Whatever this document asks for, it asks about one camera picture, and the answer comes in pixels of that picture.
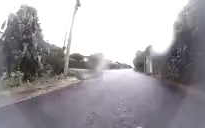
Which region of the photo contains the dark wet asphalt road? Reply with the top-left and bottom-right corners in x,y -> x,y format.
0,68 -> 205,128

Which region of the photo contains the tall pale pole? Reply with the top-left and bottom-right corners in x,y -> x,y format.
62,0 -> 82,76

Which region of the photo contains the house with dark roof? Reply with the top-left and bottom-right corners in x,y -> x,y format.
39,39 -> 65,66

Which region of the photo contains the grass verge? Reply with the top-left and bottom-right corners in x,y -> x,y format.
0,75 -> 78,98

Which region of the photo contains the pale concrete kerb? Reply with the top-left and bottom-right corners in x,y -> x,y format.
0,78 -> 82,112

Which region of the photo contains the large leafy tree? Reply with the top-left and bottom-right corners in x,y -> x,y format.
0,4 -> 48,82

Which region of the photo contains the low green bush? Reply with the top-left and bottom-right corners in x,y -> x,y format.
1,70 -> 26,88

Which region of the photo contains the dark hedge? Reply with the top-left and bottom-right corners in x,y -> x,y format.
165,0 -> 205,88

